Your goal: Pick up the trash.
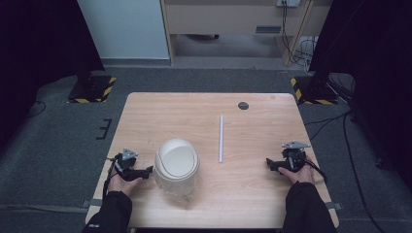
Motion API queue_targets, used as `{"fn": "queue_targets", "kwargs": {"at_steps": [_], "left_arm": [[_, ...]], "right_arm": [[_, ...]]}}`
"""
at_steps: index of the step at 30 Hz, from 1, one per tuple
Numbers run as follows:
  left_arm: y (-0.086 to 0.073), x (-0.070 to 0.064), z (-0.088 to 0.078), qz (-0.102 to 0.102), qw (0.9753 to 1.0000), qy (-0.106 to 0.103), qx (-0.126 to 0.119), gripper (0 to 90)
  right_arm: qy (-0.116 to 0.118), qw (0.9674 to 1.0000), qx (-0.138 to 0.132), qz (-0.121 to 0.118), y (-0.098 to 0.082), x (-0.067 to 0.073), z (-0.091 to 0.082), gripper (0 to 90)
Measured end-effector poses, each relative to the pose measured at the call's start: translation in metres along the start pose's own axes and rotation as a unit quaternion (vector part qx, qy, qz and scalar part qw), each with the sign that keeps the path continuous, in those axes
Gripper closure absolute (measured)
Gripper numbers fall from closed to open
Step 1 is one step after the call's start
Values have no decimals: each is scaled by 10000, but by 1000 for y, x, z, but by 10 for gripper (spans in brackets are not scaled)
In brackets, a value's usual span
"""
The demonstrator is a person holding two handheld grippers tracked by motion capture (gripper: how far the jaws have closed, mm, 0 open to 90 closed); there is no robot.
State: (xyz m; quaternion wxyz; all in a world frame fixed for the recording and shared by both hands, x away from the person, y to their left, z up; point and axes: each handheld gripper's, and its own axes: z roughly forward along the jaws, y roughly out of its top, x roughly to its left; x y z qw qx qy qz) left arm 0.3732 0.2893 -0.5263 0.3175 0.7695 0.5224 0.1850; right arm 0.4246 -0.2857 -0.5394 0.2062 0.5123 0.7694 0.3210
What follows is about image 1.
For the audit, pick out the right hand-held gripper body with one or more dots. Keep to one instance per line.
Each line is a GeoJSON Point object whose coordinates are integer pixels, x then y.
{"type": "Point", "coordinates": [294, 158]}

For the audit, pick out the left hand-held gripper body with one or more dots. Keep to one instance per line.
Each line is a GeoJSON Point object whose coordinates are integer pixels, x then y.
{"type": "Point", "coordinates": [124, 165]}

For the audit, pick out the person's right hand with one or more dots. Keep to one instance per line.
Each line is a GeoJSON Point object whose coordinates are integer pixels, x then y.
{"type": "Point", "coordinates": [301, 176]}

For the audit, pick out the person's left hand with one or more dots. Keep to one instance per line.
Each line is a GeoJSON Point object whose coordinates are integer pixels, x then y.
{"type": "Point", "coordinates": [121, 185]}

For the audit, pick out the white swing-lid trash bin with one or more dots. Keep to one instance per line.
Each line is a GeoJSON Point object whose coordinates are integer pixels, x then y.
{"type": "Point", "coordinates": [176, 166]}

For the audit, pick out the white thin tube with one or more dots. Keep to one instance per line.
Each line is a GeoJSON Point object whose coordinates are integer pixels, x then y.
{"type": "Point", "coordinates": [221, 139]}

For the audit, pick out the dark round table grommet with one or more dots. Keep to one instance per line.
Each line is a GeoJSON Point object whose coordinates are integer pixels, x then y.
{"type": "Point", "coordinates": [243, 105]}

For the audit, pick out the black yellow striped stand base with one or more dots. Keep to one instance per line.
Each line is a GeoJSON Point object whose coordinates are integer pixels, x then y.
{"type": "Point", "coordinates": [97, 92]}
{"type": "Point", "coordinates": [319, 97]}

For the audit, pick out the black curtain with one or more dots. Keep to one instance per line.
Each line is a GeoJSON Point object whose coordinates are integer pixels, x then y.
{"type": "Point", "coordinates": [375, 64]}
{"type": "Point", "coordinates": [35, 48]}

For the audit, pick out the white cabinet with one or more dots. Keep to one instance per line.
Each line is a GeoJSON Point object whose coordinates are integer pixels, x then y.
{"type": "Point", "coordinates": [126, 29]}

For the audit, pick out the light wooden desk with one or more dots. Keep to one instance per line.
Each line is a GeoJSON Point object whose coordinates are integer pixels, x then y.
{"type": "Point", "coordinates": [226, 17]}

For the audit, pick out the grey table bracket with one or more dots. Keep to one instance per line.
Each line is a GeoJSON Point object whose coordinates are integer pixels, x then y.
{"type": "Point", "coordinates": [92, 203]}
{"type": "Point", "coordinates": [333, 206]}

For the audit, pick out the grey wall power socket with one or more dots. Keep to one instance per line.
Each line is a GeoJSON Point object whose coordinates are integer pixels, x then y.
{"type": "Point", "coordinates": [288, 2]}

